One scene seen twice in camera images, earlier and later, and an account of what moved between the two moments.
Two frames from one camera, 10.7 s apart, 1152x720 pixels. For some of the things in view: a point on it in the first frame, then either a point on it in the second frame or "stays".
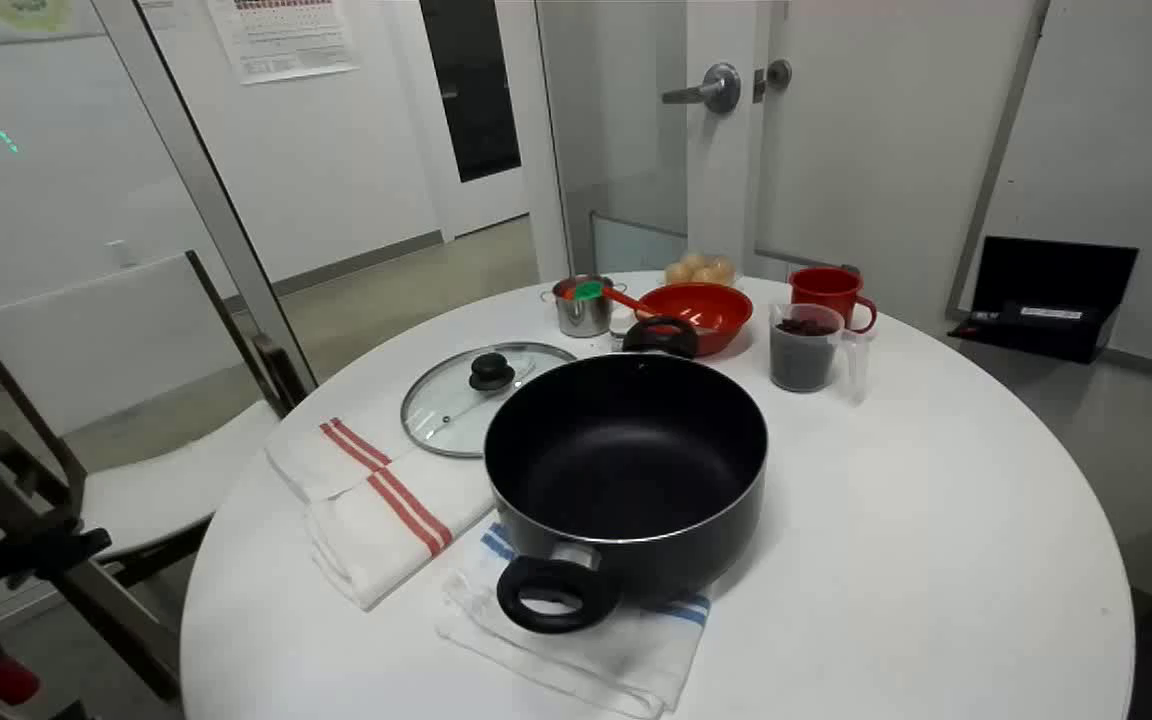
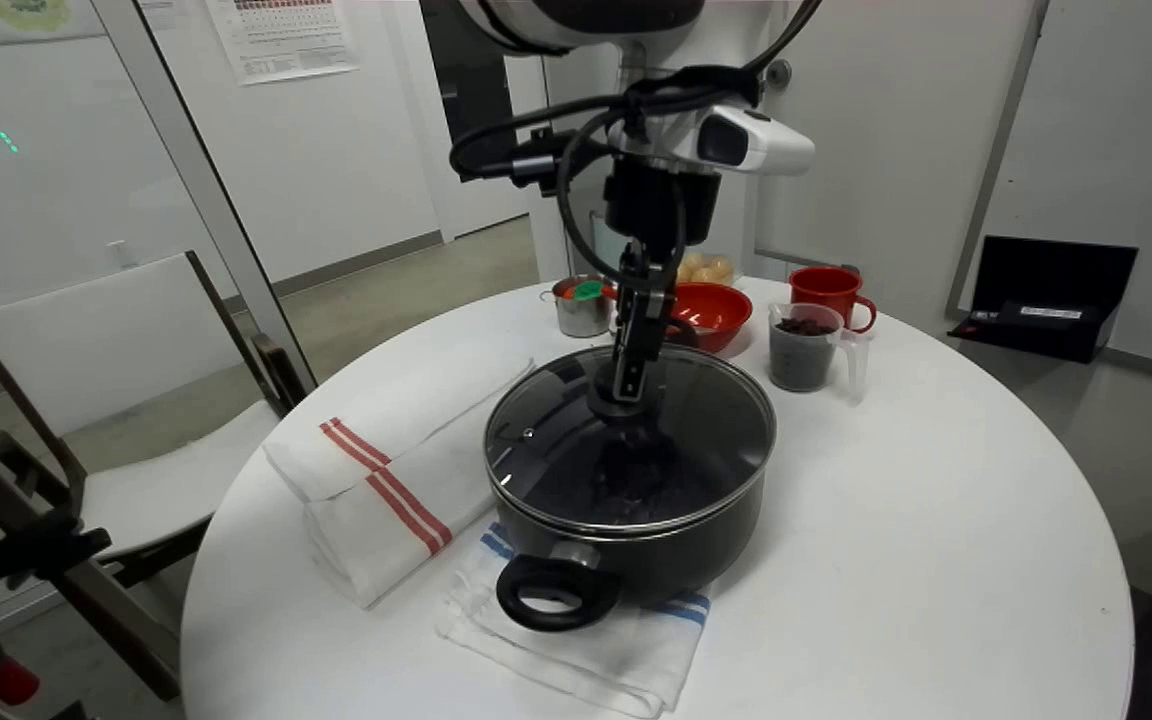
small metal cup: x=583 y=305 stays
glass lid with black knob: x=453 y=401 to x=560 y=452
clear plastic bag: x=638 y=659 stays
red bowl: x=711 y=315 stays
